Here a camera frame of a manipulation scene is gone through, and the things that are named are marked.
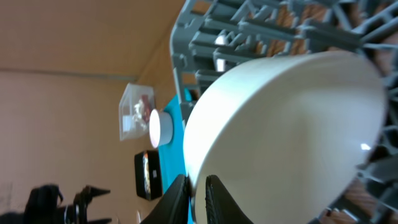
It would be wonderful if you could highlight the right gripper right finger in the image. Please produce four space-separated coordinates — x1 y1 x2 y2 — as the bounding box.
205 175 253 224

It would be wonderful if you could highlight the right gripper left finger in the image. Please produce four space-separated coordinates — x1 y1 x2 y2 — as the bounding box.
141 174 190 224

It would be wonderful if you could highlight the pink bowl with food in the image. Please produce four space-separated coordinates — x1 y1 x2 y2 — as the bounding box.
149 109 174 148

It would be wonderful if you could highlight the pale green bowl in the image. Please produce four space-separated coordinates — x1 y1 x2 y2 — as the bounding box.
183 51 387 223

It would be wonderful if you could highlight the white napkin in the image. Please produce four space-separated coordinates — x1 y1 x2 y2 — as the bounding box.
133 100 147 129

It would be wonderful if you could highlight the red foil wrapper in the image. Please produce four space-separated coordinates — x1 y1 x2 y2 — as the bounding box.
140 95 152 119

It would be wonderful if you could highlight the white plastic fork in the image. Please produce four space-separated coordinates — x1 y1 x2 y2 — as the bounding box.
214 35 226 72

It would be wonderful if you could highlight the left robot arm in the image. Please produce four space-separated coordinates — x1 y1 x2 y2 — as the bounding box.
1 184 112 224

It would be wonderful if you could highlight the black waste tray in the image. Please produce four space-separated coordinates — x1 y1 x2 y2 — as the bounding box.
134 151 163 201

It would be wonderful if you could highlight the grey dishwasher rack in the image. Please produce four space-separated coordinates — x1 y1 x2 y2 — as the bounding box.
169 0 398 224

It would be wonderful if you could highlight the rice and nuts pile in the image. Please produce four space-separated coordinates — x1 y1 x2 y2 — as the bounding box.
142 152 151 195

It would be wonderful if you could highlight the teal serving tray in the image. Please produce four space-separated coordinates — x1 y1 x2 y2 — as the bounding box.
158 95 187 192

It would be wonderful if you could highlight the clear plastic bin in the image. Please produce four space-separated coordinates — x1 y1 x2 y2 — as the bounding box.
119 83 155 141

